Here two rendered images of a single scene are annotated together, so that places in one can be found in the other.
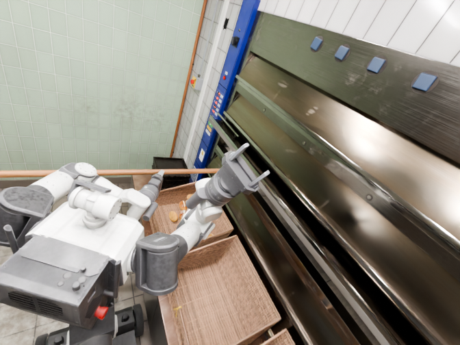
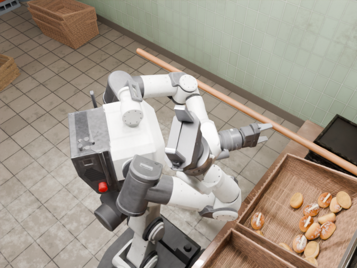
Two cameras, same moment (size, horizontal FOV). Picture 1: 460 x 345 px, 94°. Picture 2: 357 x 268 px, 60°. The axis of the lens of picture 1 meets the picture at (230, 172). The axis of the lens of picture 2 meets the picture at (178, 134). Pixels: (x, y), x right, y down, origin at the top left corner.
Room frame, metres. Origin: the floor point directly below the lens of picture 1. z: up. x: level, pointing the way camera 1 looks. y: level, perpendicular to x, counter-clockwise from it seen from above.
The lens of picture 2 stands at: (0.41, -0.41, 2.18)
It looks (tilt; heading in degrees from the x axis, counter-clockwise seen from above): 50 degrees down; 80
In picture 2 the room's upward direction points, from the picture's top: straight up
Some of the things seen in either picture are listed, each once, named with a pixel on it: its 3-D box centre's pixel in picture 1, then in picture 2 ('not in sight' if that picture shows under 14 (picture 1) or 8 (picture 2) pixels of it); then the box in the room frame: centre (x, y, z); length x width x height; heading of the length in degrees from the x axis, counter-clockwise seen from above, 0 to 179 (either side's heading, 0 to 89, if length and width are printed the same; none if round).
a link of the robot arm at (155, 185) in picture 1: (151, 189); (241, 137); (0.80, 0.33, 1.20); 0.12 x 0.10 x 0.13; 5
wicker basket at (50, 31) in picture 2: not in sight; (66, 25); (-0.33, 3.15, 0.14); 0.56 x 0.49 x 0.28; 136
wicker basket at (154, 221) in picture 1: (186, 217); (304, 211); (1.15, 0.17, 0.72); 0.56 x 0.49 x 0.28; 41
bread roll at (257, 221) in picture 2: not in sight; (257, 219); (0.94, 0.21, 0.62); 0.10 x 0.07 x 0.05; 55
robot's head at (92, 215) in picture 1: (97, 206); (130, 108); (0.38, 0.30, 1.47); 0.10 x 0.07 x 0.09; 96
